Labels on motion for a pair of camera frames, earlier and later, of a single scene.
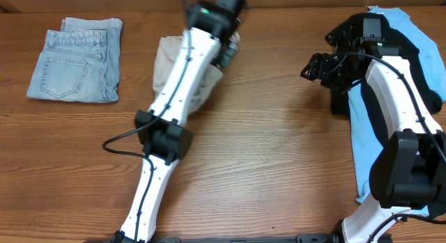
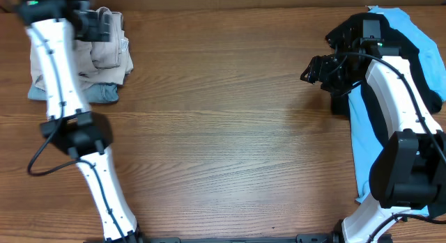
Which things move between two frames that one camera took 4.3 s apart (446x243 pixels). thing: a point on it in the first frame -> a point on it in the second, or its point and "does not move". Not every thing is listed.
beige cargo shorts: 166,55 -> 100,62
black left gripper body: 228,52 -> 96,26
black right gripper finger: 312,72 does not move
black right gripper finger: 317,60 does not move
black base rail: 302,238 does not move
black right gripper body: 321,67 does not move
